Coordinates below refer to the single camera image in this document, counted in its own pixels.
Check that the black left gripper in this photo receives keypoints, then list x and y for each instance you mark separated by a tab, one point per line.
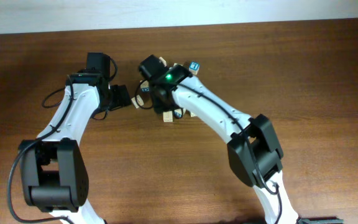
123	96

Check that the black base bracket bottom right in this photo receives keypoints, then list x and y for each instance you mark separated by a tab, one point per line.
319	221

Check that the wooden block blue number five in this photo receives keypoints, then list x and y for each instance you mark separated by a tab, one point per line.
144	86

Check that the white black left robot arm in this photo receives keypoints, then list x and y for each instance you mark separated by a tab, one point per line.
53	173

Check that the wooden block blue top face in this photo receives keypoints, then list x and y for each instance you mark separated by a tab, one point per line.
194	68

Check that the wooden block top left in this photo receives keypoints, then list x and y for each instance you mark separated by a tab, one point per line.
163	61

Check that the wooden block with shell drawing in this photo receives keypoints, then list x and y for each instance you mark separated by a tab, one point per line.
137	102

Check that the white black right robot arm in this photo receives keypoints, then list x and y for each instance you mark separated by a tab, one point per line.
254	152

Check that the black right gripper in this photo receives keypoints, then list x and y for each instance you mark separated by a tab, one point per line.
161	106

